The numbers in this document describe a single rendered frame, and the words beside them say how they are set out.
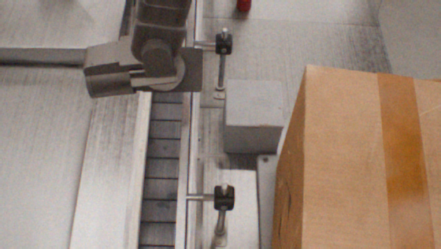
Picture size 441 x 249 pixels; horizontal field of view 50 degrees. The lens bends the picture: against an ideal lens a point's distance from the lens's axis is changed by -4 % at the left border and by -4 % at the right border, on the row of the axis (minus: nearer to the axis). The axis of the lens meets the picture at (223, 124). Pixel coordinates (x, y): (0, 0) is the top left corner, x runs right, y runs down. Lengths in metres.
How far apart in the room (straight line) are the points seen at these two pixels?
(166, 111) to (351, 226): 0.45
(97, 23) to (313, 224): 0.67
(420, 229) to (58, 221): 0.57
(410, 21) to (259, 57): 1.61
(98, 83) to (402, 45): 1.94
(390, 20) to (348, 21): 1.37
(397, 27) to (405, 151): 1.92
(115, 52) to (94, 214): 0.33
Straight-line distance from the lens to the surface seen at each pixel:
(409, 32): 2.50
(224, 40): 0.87
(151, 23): 0.54
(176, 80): 0.62
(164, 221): 0.77
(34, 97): 1.01
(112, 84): 0.63
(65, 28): 1.05
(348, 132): 0.59
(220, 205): 0.69
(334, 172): 0.56
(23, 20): 1.09
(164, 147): 0.84
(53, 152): 0.92
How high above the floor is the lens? 1.59
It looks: 55 degrees down
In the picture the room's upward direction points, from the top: 6 degrees clockwise
